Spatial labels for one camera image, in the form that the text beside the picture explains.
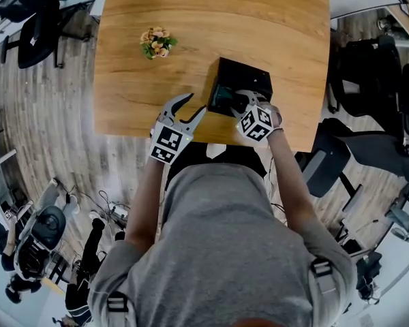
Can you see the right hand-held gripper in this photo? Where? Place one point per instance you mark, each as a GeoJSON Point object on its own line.
{"type": "Point", "coordinates": [255, 124]}

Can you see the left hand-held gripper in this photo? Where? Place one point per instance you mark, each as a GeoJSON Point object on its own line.
{"type": "Point", "coordinates": [165, 143]}

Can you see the teal pack of tissues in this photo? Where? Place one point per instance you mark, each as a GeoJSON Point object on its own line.
{"type": "Point", "coordinates": [221, 95]}

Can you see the black tissue box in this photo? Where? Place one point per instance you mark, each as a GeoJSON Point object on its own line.
{"type": "Point", "coordinates": [243, 75]}

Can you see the person's left forearm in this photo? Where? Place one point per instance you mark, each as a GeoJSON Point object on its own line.
{"type": "Point", "coordinates": [146, 199]}

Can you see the person's right forearm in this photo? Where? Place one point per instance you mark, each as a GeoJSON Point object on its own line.
{"type": "Point", "coordinates": [289, 179]}

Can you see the person's right hand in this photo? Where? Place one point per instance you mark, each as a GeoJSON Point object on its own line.
{"type": "Point", "coordinates": [277, 119]}

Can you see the person's black trousers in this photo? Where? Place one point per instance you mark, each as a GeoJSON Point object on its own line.
{"type": "Point", "coordinates": [197, 153]}

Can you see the small potted orange flowers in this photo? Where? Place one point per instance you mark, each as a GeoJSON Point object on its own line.
{"type": "Point", "coordinates": [156, 43]}

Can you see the grey and black office chair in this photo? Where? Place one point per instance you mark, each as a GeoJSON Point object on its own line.
{"type": "Point", "coordinates": [327, 162]}

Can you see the white power strip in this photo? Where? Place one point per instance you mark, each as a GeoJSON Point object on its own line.
{"type": "Point", "coordinates": [119, 210]}

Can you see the person's grey shirt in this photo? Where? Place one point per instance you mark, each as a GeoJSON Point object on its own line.
{"type": "Point", "coordinates": [218, 250]}

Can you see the grey office chair black headrest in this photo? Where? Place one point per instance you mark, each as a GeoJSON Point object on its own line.
{"type": "Point", "coordinates": [44, 230]}

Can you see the black harness buckle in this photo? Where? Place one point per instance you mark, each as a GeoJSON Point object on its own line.
{"type": "Point", "coordinates": [117, 301]}

